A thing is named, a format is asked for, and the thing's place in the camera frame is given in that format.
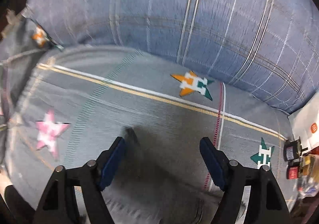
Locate white paper shopping bag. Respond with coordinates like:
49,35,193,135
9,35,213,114
288,105,318,152

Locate blue plaid pillow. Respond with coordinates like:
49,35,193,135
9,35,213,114
27,0,318,113

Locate clear plastic bag clutter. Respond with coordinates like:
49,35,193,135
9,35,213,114
297,147,319,199

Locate grey denim pants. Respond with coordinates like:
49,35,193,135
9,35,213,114
103,189,220,223

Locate black red small box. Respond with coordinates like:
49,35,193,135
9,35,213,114
286,162,300,180

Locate grey star patterned quilt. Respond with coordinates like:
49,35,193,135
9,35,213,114
0,17,297,224

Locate black blue small box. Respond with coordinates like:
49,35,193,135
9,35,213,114
283,138,308,162

